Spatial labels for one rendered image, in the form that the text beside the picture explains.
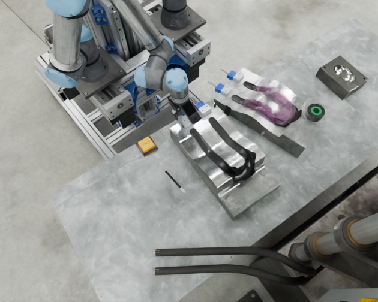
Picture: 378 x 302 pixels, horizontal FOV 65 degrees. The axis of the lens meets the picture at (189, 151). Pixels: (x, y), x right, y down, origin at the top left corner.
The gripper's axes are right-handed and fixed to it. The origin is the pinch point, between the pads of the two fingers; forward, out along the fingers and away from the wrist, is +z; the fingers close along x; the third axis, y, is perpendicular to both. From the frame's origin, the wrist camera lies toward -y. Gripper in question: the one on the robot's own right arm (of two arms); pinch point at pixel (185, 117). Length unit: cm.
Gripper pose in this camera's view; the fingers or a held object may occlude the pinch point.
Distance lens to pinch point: 135.7
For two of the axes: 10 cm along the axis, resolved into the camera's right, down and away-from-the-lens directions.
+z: 0.5, 2.5, 9.7
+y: -5.7, -7.9, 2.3
